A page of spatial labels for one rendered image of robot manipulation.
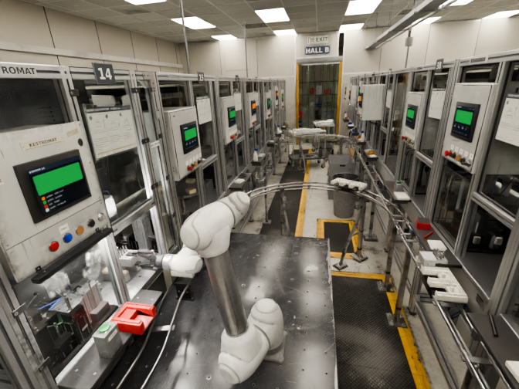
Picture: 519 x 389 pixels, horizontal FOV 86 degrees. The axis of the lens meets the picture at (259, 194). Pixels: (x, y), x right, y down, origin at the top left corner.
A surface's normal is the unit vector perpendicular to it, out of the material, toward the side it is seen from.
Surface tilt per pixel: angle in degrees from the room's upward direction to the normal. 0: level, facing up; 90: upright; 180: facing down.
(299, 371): 0
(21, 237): 90
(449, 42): 90
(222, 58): 90
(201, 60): 90
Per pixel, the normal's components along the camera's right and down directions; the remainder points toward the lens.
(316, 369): -0.04, -0.93
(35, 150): 0.98, 0.04
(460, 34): -0.20, 0.36
